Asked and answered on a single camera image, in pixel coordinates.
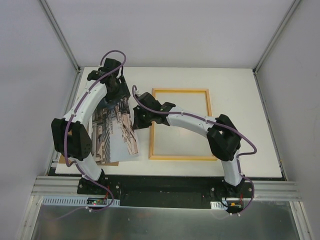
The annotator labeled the aluminium corner post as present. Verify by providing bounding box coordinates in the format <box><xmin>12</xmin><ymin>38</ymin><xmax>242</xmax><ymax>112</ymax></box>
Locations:
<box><xmin>38</xmin><ymin>0</ymin><xmax>81</xmax><ymax>73</ymax></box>
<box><xmin>252</xmin><ymin>0</ymin><xmax>303</xmax><ymax>75</ymax></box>

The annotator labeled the brown cardboard backing board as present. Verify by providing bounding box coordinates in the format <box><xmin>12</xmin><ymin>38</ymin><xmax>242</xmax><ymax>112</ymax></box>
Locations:
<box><xmin>57</xmin><ymin>155</ymin><xmax>119</xmax><ymax>167</ymax></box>

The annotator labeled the left aluminium corner post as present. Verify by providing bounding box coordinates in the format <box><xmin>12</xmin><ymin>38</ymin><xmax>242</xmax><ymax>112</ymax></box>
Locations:
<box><xmin>38</xmin><ymin>0</ymin><xmax>81</xmax><ymax>73</ymax></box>

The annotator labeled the yellow photo frame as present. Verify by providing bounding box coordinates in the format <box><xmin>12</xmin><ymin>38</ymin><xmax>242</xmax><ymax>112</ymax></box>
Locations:
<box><xmin>148</xmin><ymin>87</ymin><xmax>218</xmax><ymax>161</ymax></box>

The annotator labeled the printed street photo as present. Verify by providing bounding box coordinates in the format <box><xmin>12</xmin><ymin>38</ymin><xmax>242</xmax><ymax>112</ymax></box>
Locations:
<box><xmin>89</xmin><ymin>98</ymin><xmax>139</xmax><ymax>163</ymax></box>

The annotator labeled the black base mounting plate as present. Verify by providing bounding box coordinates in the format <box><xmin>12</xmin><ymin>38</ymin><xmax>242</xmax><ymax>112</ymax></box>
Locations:
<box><xmin>77</xmin><ymin>175</ymin><xmax>253</xmax><ymax>209</ymax></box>

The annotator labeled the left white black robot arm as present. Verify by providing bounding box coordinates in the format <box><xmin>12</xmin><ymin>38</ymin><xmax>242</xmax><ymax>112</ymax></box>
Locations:
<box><xmin>51</xmin><ymin>58</ymin><xmax>131</xmax><ymax>195</ymax></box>

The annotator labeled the shiny metal sheet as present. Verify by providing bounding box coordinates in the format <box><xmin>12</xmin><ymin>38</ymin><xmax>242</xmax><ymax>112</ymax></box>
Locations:
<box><xmin>32</xmin><ymin>201</ymin><xmax>300</xmax><ymax>240</ymax></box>

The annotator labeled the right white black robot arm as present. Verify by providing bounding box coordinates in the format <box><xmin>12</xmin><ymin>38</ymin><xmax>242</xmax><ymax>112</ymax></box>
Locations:
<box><xmin>132</xmin><ymin>86</ymin><xmax>245</xmax><ymax>198</ymax></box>

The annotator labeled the white slotted cable duct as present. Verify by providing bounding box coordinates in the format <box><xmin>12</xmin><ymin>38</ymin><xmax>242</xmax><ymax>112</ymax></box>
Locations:
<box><xmin>42</xmin><ymin>196</ymin><xmax>120</xmax><ymax>208</ymax></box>
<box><xmin>210</xmin><ymin>201</ymin><xmax>228</xmax><ymax>211</ymax></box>

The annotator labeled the aluminium front rail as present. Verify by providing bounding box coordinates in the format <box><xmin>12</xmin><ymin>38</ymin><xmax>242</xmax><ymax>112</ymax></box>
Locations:
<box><xmin>31</xmin><ymin>176</ymin><xmax>302</xmax><ymax>202</ymax></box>

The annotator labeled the right aluminium corner post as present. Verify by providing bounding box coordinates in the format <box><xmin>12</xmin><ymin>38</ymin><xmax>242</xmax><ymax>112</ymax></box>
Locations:
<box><xmin>252</xmin><ymin>0</ymin><xmax>303</xmax><ymax>75</ymax></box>

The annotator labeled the left white slotted cable duct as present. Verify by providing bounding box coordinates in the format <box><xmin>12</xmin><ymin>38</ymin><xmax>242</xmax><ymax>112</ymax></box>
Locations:
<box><xmin>42</xmin><ymin>196</ymin><xmax>120</xmax><ymax>208</ymax></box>

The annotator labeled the right white slotted cable duct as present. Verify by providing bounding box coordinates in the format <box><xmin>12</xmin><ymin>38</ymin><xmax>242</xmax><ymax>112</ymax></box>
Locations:
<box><xmin>210</xmin><ymin>201</ymin><xmax>228</xmax><ymax>211</ymax></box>

